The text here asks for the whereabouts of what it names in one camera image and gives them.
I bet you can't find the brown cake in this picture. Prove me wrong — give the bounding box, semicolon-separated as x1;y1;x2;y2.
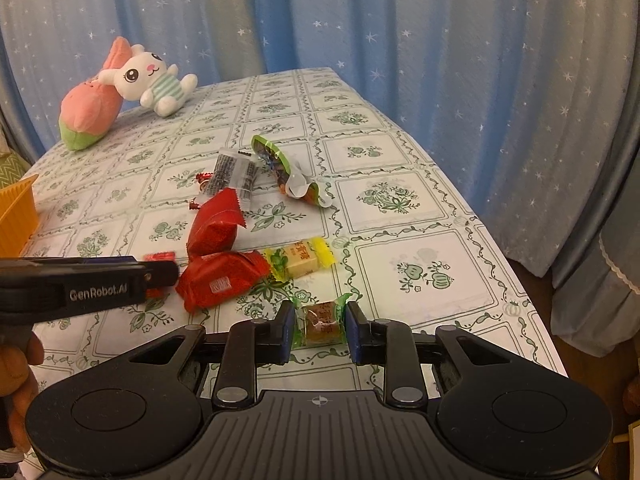
292;292;354;349

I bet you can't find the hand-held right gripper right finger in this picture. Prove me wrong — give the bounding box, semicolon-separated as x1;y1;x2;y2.
346;302;512;409

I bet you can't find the pink starfish plush toy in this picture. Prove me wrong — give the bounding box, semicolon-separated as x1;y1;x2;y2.
58;36;134;152

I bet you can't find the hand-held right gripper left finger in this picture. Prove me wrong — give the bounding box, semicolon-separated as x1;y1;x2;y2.
127;302;297;412

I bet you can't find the green snack packet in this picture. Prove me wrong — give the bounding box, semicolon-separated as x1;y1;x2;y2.
250;135;334;209

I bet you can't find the blue star curtain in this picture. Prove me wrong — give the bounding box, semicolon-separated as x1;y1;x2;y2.
0;0;640;286

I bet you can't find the white rabbit plush toy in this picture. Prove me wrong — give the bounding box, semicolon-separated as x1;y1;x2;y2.
97;44;200;119

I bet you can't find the person's left hand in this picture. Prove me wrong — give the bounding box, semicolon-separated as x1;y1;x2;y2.
0;332;45;454

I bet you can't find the green zigzag cushion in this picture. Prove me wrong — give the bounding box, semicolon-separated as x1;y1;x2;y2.
0;152;32;184

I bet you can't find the red snack packet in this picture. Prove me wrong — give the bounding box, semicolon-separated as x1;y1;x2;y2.
176;250;271;314
186;187;247;262

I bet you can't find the small red wrapped candy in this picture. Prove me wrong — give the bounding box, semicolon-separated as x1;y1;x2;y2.
188;171;215;211

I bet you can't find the yellow snack bar packet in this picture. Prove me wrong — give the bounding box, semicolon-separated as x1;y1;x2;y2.
263;236;336;281

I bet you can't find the small red candy packet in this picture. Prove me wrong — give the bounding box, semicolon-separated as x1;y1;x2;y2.
142;251;179;299

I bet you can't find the clear dark snack stick packet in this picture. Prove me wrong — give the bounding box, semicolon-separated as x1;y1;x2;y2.
202;148;247;196
234;152;261;209

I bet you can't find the blue cloth with lace trim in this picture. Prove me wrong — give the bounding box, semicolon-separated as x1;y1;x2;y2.
549;195;640;359

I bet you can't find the orange plastic tray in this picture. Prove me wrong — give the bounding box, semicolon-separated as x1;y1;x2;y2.
0;174;40;259

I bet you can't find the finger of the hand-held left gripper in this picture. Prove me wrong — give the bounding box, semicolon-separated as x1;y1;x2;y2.
136;261;180;293
20;255;145;266

